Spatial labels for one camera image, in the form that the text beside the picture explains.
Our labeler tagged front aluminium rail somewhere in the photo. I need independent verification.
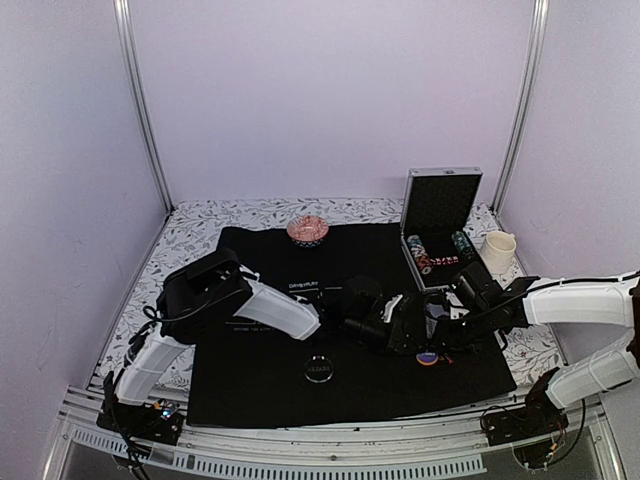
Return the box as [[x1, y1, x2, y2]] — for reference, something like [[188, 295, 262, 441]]
[[49, 389, 621, 480]]

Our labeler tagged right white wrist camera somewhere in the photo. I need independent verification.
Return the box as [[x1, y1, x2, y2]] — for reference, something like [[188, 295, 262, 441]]
[[445, 292, 469, 320]]

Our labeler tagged purple small blind button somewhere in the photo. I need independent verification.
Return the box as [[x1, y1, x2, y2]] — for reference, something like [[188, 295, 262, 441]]
[[416, 352, 439, 366]]

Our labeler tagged cream ceramic mug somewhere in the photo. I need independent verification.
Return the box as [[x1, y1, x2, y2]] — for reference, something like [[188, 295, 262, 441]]
[[479, 231, 517, 275]]

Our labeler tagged right aluminium frame post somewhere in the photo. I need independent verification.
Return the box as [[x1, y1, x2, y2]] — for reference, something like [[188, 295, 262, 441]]
[[491, 0, 550, 217]]

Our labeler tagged aluminium poker chip case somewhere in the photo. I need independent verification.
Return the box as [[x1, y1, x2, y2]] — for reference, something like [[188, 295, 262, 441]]
[[400, 167, 482, 293]]

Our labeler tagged left aluminium frame post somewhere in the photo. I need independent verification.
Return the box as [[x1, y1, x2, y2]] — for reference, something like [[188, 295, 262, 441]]
[[113, 0, 175, 215]]

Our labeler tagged poker chip row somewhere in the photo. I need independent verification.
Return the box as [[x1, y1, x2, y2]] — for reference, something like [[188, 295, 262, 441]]
[[406, 235, 433, 275], [451, 231, 475, 261]]

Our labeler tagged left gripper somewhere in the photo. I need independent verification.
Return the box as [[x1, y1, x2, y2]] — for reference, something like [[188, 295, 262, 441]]
[[345, 317, 429, 359]]

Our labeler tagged blue playing card deck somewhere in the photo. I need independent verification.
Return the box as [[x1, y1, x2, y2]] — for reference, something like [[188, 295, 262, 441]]
[[424, 303, 451, 338]]

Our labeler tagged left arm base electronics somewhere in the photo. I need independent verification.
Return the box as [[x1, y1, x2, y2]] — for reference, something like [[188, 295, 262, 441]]
[[96, 399, 184, 446]]

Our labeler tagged aluminium frame post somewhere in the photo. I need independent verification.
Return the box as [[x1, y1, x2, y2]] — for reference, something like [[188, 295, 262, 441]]
[[113, 0, 175, 215], [491, 0, 550, 217]]

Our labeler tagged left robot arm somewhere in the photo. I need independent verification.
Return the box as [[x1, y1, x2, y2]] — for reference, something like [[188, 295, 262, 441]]
[[103, 248, 418, 434]]

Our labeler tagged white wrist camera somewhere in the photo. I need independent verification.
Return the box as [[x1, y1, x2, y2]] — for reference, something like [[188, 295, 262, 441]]
[[381, 294, 404, 324], [445, 292, 469, 320]]

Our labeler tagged left poker chip row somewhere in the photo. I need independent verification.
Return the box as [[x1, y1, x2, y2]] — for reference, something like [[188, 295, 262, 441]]
[[406, 235, 433, 275]]

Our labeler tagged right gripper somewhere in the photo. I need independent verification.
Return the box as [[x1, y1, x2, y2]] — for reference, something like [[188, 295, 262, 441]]
[[429, 303, 495, 356]]

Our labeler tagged orange big blind button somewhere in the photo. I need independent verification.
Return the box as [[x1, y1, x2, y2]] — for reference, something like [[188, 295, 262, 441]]
[[416, 355, 439, 366]]

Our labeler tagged black poker mat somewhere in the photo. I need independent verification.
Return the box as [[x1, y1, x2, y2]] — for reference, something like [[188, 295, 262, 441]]
[[187, 223, 516, 428]]

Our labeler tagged patterned small bowl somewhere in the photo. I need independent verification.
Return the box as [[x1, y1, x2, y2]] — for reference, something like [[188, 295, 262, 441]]
[[286, 215, 329, 248]]

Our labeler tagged clear dealer button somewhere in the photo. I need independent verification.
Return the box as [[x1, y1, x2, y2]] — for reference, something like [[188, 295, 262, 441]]
[[303, 355, 334, 384]]

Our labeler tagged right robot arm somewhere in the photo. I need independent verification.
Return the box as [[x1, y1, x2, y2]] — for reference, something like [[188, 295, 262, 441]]
[[427, 263, 639, 436]]

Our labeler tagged right poker chip row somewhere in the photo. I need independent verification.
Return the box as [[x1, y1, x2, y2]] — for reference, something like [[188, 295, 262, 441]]
[[451, 231, 475, 261]]

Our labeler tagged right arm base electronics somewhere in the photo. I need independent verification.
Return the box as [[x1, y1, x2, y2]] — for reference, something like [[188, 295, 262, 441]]
[[480, 403, 569, 470]]

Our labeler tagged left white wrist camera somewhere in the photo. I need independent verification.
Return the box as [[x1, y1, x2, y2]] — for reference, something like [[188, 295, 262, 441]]
[[381, 294, 404, 324]]

